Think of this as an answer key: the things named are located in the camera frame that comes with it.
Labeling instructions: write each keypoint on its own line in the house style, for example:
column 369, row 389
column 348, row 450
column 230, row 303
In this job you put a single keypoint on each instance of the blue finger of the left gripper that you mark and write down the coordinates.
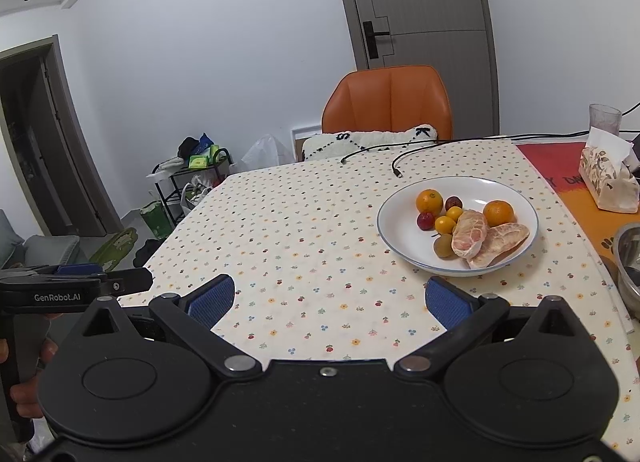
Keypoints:
column 80, row 269

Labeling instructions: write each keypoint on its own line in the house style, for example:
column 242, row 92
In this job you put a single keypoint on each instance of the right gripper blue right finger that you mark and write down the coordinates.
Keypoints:
column 468, row 321

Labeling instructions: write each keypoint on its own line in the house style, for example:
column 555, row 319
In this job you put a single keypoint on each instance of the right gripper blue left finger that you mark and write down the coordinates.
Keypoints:
column 188, row 322

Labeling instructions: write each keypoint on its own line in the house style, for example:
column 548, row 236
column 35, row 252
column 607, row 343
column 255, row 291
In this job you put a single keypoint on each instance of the green-brown round fruit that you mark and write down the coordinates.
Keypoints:
column 443, row 246

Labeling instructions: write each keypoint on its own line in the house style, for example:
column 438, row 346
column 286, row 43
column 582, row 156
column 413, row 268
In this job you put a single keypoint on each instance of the peeled pomelo segment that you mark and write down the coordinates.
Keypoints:
column 500, row 240
column 469, row 235

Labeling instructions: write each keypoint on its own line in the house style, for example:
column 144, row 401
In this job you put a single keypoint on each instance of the small yellow kumquat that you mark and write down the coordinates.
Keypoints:
column 454, row 212

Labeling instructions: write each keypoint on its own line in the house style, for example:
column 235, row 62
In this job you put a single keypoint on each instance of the large orange tangerine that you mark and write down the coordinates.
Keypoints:
column 498, row 213

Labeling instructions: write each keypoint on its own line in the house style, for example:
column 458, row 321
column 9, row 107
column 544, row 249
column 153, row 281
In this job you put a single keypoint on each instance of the dark red jujube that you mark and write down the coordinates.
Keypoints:
column 453, row 201

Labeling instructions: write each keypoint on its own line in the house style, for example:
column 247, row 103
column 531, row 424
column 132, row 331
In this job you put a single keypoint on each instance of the person's left hand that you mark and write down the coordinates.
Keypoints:
column 28, row 349

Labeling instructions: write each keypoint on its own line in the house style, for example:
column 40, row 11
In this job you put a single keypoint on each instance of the grey sofa cushion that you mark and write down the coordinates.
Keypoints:
column 53, row 251

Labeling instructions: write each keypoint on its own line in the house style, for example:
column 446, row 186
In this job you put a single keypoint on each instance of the peeled pomelo segment on plate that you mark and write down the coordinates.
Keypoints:
column 500, row 240

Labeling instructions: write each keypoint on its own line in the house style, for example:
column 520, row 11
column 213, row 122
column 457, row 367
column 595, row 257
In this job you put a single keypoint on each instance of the white plate blue rim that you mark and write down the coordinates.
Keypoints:
column 398, row 229

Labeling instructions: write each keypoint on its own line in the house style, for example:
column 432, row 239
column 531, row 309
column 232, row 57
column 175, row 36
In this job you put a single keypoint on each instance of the small kumquat on plate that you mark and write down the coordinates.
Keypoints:
column 444, row 225

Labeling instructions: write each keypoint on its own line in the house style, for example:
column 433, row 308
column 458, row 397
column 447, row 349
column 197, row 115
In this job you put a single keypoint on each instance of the green paper bag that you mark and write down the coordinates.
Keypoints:
column 156, row 219

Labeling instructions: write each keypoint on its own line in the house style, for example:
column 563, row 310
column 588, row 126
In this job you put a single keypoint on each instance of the floral tablecloth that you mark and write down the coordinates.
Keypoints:
column 314, row 280

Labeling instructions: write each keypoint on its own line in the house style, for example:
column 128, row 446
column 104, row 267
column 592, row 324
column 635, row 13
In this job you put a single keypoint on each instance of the black metal shelf rack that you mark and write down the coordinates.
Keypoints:
column 180, row 185

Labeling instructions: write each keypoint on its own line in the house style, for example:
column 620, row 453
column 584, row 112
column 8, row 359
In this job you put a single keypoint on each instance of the white plastic bag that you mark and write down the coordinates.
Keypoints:
column 266, row 152

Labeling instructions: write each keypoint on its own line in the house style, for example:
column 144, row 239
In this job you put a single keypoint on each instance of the stainless steel bowl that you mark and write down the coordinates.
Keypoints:
column 626, row 252

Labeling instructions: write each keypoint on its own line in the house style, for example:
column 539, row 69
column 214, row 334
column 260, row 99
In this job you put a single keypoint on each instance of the red orange table mat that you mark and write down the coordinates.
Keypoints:
column 558, row 164

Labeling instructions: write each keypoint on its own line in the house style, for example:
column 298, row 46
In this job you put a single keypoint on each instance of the white framed board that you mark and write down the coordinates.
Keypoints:
column 299, row 135

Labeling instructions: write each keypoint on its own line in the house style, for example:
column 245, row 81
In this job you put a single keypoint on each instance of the white fluffy cushion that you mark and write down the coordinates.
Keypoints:
column 331, row 145

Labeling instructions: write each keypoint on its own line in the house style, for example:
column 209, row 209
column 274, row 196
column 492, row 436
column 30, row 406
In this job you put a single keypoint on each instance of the tissue box floral cover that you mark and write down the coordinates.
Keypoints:
column 603, row 167

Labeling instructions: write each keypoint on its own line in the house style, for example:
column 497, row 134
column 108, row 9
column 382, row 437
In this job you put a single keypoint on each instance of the orange leather chair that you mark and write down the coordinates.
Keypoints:
column 394, row 99

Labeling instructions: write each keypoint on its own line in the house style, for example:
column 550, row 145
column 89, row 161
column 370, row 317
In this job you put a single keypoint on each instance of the clear drinking glass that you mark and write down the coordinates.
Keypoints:
column 605, row 118

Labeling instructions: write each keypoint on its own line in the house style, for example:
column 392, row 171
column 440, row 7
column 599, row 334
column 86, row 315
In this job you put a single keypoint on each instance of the grey door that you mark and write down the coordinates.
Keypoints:
column 453, row 36

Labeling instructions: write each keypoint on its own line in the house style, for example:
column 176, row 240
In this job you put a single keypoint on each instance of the black door handle lock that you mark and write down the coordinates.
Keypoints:
column 371, row 39

